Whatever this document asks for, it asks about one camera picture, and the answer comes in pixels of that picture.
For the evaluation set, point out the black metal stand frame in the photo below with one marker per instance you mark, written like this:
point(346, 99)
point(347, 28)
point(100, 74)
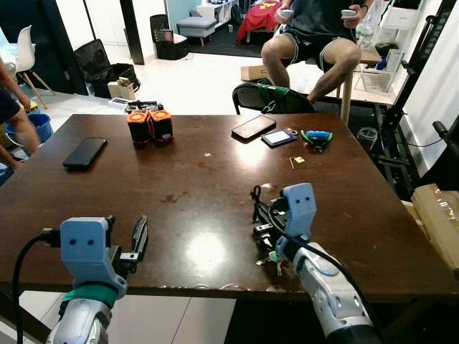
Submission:
point(423, 43)

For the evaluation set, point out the black smartphone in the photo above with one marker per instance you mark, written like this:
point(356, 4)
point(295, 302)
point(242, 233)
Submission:
point(84, 153)

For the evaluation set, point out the white chair wooden legs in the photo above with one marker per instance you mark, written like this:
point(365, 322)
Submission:
point(26, 46)

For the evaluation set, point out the long tan cardboard box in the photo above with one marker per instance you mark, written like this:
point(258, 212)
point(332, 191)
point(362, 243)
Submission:
point(437, 215)

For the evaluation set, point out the orange and black battery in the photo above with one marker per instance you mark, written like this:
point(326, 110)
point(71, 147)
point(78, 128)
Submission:
point(162, 125)
point(139, 127)

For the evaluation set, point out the seated person dark clothes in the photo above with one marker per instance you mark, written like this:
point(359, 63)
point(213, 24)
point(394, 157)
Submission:
point(315, 21)

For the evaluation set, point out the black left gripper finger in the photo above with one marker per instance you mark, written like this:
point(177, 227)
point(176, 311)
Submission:
point(140, 236)
point(110, 228)

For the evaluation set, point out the white handheld controller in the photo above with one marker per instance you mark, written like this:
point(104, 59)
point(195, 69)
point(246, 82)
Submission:
point(348, 13)
point(285, 13)

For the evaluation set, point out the blue card holder white insert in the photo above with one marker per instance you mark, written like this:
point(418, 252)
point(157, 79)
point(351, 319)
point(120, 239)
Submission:
point(280, 137)

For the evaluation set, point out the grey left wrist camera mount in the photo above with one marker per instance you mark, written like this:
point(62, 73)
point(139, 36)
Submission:
point(86, 247)

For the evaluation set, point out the metal key bunch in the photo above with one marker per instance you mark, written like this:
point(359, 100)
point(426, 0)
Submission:
point(267, 261)

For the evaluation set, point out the grey ottoman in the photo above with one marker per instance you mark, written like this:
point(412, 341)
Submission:
point(195, 27)

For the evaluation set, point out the open black luggage bag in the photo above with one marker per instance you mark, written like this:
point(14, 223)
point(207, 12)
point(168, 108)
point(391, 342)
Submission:
point(92, 61)

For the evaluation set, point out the light wooden table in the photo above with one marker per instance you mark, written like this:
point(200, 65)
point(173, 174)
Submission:
point(347, 100)

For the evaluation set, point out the flat small cardboard box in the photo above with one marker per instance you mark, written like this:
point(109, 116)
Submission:
point(252, 72)

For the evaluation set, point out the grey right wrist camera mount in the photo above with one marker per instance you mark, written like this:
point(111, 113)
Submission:
point(300, 208)

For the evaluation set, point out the standing person bare legs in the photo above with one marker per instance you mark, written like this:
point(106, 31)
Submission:
point(25, 132)

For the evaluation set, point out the dark brown wooden table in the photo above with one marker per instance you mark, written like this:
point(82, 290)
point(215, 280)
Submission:
point(215, 193)

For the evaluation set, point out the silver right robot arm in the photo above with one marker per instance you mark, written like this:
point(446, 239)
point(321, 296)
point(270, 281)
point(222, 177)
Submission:
point(330, 294)

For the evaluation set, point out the dark glossy smartphone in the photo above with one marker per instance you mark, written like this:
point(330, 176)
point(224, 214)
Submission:
point(252, 127)

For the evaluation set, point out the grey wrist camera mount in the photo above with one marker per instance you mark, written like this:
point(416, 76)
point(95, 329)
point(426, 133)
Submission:
point(86, 247)
point(300, 208)

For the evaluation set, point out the blue plastic bucket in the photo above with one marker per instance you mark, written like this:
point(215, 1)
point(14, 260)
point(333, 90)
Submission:
point(41, 127)

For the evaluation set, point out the small open cardboard box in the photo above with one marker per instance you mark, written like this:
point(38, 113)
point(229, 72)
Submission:
point(122, 89)

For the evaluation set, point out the red cloth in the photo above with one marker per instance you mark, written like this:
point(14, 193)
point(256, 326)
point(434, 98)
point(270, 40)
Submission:
point(257, 21)

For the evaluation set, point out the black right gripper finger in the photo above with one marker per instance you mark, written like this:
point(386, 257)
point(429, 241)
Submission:
point(265, 236)

